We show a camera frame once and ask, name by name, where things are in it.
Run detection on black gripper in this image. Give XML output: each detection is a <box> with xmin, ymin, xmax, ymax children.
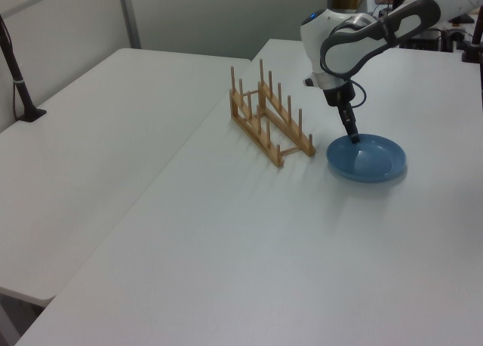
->
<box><xmin>323</xmin><ymin>79</ymin><xmax>361</xmax><ymax>146</ymax></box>

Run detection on blue round plate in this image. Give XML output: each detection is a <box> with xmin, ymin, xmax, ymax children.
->
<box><xmin>325</xmin><ymin>132</ymin><xmax>409</xmax><ymax>184</ymax></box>

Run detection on wooden peg plate rack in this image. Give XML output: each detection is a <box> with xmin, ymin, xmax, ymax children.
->
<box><xmin>228</xmin><ymin>58</ymin><xmax>317</xmax><ymax>169</ymax></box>

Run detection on black electronics box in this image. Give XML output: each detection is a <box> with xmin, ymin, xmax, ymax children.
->
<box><xmin>405</xmin><ymin>27</ymin><xmax>467</xmax><ymax>53</ymax></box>

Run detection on black table clamp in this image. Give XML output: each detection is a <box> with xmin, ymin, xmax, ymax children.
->
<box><xmin>460</xmin><ymin>9</ymin><xmax>483</xmax><ymax>64</ymax></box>

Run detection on white folding table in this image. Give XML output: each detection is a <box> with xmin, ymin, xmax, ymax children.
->
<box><xmin>0</xmin><ymin>47</ymin><xmax>253</xmax><ymax>313</ymax></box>

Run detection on black pole with white band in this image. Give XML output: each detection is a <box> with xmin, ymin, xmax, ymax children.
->
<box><xmin>0</xmin><ymin>13</ymin><xmax>48</xmax><ymax>123</ymax></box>

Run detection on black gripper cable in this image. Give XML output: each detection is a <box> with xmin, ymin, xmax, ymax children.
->
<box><xmin>320</xmin><ymin>57</ymin><xmax>368</xmax><ymax>109</ymax></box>

